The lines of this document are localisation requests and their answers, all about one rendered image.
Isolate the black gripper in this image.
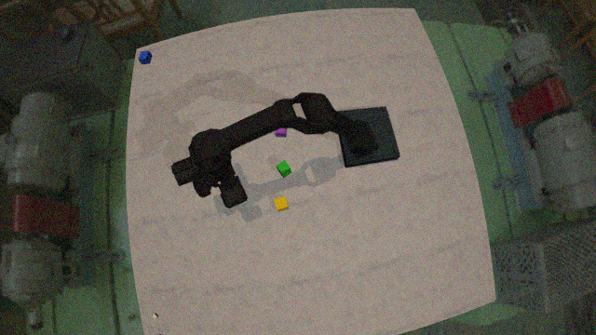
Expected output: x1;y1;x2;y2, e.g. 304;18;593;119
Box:
209;159;248;208

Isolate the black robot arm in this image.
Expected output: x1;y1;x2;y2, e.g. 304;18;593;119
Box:
171;92;380;197

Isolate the yellow block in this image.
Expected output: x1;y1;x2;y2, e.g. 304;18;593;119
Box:
274;196;288;211

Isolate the blue cube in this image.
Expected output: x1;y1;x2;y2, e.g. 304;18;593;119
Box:
138;50;152;64

